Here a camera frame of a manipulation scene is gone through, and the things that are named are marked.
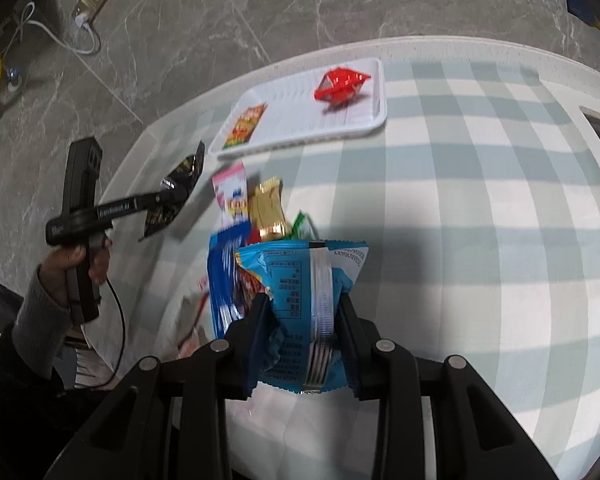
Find white plastic tray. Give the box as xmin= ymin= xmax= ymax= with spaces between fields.
xmin=216 ymin=57 xmax=388 ymax=161

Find dark blue snack packet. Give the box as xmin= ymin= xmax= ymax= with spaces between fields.
xmin=207 ymin=222 xmax=254 ymax=341

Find black cable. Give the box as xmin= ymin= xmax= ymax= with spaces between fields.
xmin=70 ymin=278 xmax=127 ymax=391

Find black snack packet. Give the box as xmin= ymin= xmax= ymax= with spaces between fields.
xmin=139 ymin=141 xmax=206 ymax=243

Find light blue snack packet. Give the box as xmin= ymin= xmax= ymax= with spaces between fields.
xmin=234 ymin=240 xmax=370 ymax=394

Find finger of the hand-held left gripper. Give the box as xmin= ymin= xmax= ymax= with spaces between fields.
xmin=136 ymin=184 xmax=191 ymax=215

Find checkered tablecloth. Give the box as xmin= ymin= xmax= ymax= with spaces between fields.
xmin=102 ymin=35 xmax=600 ymax=480

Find clear orange print snack packet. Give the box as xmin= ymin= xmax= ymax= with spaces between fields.
xmin=178 ymin=278 xmax=215 ymax=358

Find gold snack packet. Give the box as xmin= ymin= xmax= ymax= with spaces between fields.
xmin=248 ymin=177 xmax=287 ymax=239

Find white power cable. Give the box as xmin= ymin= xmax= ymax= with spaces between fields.
xmin=0 ymin=2 xmax=102 ymax=57

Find pink snack packet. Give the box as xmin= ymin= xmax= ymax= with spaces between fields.
xmin=211 ymin=161 xmax=250 ymax=231

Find red snack packet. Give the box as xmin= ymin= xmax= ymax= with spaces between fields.
xmin=314 ymin=66 xmax=372 ymax=105

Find person's left hand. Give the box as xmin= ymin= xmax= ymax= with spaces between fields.
xmin=41 ymin=238 xmax=114 ymax=307

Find person's dark clothing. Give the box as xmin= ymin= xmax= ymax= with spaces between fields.
xmin=0 ymin=327 xmax=108 ymax=480

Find green snack packet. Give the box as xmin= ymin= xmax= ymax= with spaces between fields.
xmin=291 ymin=210 xmax=317 ymax=240

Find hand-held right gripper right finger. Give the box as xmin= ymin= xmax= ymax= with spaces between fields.
xmin=336 ymin=291 xmax=559 ymax=480

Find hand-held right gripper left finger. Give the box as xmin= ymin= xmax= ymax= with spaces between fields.
xmin=45 ymin=294 xmax=274 ymax=480

